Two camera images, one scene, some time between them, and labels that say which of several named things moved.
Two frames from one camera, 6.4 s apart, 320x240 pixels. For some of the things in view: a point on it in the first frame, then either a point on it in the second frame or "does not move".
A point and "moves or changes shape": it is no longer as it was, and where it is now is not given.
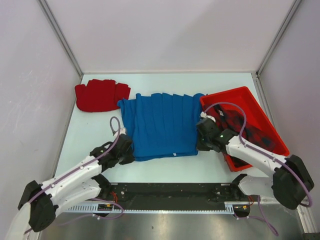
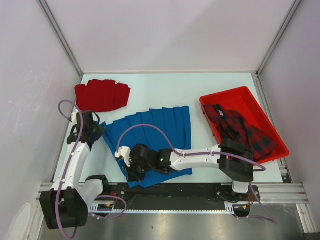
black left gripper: [130, 159] → [100, 130]
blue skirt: [163, 125] moves or changes shape
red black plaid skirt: [236, 121] does not move
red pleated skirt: [100, 95] does not move
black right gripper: [199, 146] → [132, 176]
